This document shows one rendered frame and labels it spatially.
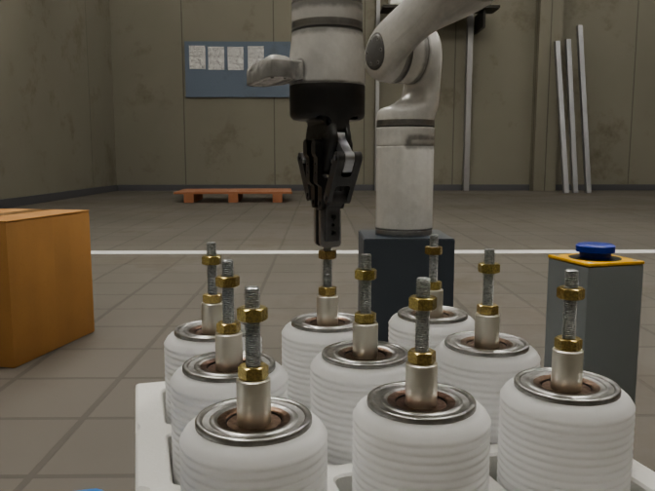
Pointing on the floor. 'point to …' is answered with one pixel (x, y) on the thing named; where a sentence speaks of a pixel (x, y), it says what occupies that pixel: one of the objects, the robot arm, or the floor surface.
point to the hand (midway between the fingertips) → (327, 227)
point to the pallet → (233, 193)
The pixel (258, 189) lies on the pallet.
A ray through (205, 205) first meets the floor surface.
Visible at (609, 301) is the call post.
